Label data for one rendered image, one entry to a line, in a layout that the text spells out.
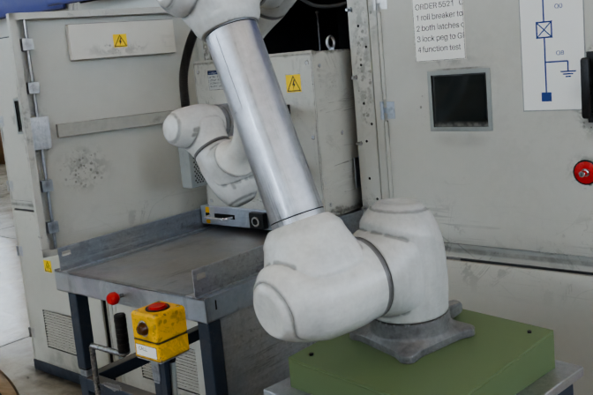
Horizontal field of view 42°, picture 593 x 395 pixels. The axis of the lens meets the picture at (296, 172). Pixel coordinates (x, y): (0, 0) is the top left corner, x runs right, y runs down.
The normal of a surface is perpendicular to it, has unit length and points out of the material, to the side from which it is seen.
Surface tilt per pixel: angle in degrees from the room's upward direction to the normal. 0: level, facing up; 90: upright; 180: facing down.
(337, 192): 90
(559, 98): 90
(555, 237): 90
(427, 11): 90
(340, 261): 66
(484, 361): 4
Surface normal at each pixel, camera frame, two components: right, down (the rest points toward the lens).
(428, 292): 0.43, 0.18
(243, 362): 0.76, 0.03
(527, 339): -0.12, -0.97
